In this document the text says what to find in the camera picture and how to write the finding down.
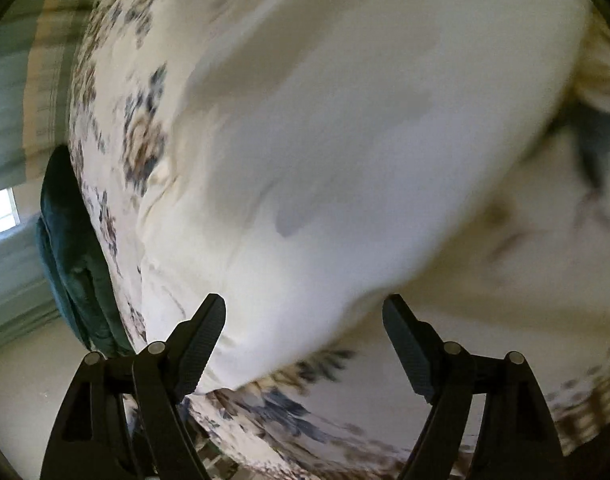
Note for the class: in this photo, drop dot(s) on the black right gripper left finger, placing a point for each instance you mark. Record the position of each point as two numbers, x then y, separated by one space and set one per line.
120 418

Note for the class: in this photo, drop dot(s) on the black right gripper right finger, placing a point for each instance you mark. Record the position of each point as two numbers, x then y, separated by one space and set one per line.
517 437

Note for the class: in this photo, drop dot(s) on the white pants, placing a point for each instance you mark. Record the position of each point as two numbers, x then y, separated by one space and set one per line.
321 152

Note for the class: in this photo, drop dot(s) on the green striped curtain left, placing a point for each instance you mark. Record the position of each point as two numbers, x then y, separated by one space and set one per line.
26 301

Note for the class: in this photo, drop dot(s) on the green striped curtain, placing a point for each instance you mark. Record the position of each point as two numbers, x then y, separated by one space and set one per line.
26 301
38 43

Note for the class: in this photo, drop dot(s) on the dark teal folded quilt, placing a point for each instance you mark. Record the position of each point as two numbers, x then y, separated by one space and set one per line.
74 264

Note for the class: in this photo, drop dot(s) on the window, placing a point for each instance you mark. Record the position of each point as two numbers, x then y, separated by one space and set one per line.
9 217

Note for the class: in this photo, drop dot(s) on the green striped curtain right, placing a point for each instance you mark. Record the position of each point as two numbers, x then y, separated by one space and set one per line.
38 43

